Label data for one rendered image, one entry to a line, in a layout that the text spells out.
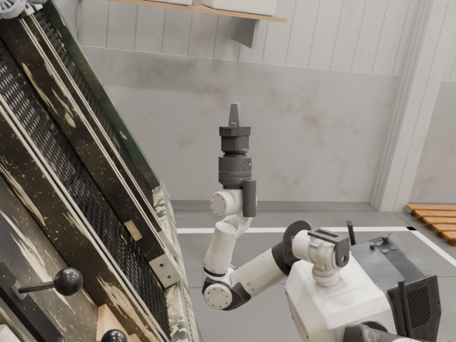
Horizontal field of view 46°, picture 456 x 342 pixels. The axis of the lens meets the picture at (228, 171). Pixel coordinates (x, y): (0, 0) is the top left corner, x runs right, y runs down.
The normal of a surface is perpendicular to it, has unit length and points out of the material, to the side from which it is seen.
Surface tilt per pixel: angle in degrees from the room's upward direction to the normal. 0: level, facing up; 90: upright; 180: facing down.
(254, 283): 90
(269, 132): 90
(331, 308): 23
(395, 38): 90
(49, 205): 90
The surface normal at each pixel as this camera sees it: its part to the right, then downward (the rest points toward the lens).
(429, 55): 0.29, 0.36
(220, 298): -0.16, 0.32
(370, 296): -0.25, -0.88
